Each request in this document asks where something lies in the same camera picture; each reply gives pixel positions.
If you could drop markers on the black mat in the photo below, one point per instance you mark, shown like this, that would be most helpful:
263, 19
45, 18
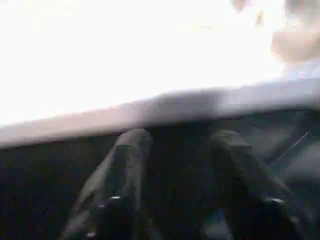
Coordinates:
30, 190

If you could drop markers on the white plastic table top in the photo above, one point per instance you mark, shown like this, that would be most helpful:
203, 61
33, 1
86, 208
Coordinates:
125, 65

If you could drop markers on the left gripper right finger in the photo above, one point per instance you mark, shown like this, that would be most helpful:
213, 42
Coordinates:
255, 195

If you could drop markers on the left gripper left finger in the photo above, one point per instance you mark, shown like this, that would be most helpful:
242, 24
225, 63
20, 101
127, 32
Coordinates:
112, 190

